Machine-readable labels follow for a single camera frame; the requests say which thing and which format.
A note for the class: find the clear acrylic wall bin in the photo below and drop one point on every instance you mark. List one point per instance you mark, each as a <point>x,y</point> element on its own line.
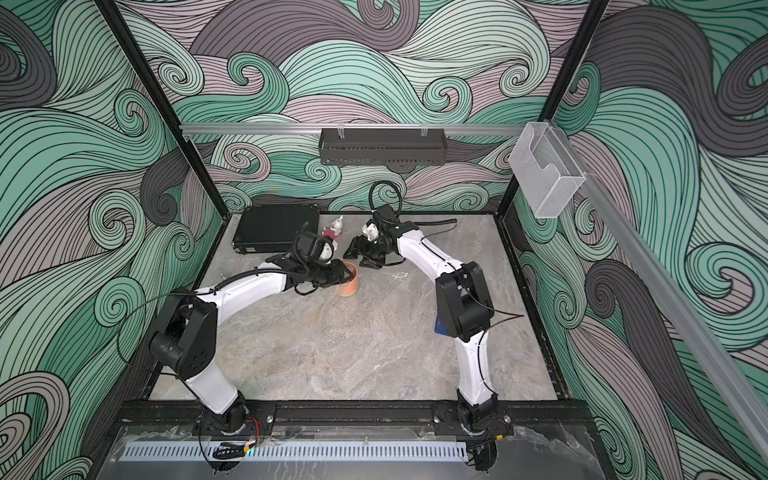
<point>545,164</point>

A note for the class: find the black hard case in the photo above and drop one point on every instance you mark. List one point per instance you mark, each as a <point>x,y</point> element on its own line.
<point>273,228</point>

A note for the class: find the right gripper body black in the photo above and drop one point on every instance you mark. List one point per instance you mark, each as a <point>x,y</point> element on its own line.
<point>374,253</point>

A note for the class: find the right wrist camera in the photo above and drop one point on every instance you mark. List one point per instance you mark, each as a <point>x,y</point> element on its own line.
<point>371,231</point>

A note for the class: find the blue tape dispenser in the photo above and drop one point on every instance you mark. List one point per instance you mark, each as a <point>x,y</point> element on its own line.
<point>439,327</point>

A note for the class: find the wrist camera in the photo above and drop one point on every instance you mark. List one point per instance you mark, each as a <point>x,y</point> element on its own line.
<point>328,250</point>
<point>371,231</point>

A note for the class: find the small pink white figurine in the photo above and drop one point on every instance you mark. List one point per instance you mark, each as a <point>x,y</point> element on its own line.
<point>334,230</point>

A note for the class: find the white slotted cable duct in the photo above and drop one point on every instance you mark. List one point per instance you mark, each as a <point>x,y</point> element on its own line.
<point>354,451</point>

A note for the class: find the orange ceramic mug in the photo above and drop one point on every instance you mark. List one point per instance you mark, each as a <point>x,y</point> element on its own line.
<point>351,277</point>

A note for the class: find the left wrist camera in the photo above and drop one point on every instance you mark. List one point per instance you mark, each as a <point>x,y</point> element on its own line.
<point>328,250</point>

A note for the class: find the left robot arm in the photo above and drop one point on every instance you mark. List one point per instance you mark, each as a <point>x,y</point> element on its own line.
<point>183,334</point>

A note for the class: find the aluminium wall rail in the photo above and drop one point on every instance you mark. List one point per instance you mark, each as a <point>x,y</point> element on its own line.
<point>276,128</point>

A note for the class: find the black perforated wall shelf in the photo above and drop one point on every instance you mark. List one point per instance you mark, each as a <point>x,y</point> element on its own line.
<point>400,148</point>

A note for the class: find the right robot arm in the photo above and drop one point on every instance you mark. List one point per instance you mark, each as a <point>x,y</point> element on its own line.
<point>463,304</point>

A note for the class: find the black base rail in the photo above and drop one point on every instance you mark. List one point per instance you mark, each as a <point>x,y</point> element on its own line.
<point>442,417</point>

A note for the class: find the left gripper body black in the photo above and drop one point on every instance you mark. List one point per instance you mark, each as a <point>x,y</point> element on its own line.
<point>323,275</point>

